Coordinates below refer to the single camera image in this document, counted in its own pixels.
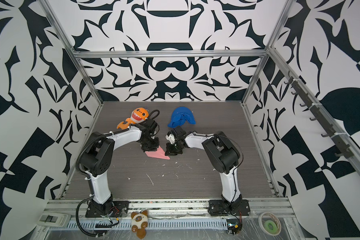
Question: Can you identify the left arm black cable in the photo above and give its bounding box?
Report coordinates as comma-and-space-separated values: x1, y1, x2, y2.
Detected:
75, 197, 121, 238

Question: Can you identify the pink paper sheet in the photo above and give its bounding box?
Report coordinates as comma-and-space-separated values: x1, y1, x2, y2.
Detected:
145, 146, 170, 160

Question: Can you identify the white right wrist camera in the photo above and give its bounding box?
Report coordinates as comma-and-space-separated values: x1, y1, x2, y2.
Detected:
166, 133, 176, 145

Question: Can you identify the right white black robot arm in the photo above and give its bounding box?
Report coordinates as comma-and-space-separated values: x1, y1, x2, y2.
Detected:
165, 127, 251, 217

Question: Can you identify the blue cloth cap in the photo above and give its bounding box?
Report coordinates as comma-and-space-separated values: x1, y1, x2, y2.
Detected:
168, 107, 196, 128

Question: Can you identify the brown white plush toy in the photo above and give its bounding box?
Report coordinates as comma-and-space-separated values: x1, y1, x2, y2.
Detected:
131, 210, 149, 240

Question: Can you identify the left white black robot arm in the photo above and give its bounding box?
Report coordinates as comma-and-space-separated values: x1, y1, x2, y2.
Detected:
76, 119, 160, 218

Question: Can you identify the white switch box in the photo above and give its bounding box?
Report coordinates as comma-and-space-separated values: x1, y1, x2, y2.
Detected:
37, 212, 71, 228

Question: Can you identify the small electronics board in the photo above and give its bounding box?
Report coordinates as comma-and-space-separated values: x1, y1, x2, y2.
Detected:
227, 219, 243, 235

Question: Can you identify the orange shark plush toy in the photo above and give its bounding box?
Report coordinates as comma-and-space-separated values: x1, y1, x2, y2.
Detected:
117, 108, 150, 130

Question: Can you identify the black hook rail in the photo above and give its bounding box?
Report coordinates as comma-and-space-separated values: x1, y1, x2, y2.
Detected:
285, 76, 355, 159

